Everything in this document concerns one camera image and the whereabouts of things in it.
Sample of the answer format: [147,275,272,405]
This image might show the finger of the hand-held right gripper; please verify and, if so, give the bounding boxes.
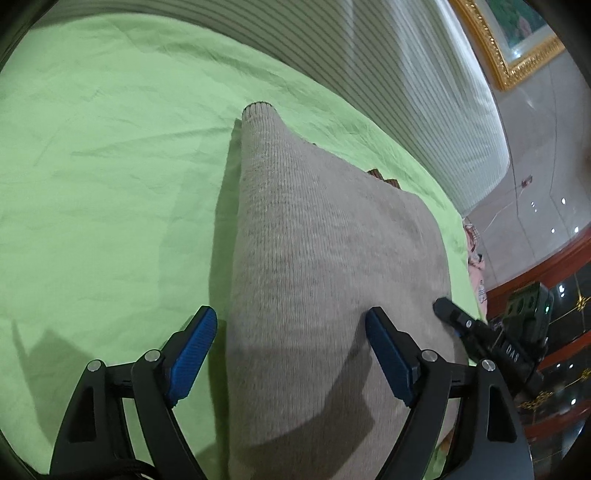
[433,298,497,356]

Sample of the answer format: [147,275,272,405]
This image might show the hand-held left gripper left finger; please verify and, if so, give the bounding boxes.
[48,305,219,480]

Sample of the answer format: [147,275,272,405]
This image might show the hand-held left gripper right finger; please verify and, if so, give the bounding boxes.
[365,307,535,480]

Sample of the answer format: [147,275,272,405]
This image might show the beige knit sweater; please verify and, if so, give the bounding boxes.
[226,100,470,480]

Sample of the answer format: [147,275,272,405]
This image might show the pink cloth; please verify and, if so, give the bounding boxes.
[462,220,490,319]

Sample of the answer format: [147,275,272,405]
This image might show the red wooden cabinet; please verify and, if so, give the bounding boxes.
[485,234,591,445]

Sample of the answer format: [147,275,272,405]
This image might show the green bed sheet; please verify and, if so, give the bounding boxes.
[0,21,486,480]

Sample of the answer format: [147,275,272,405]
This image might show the gold framed floral painting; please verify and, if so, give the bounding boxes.
[450,0,567,92]

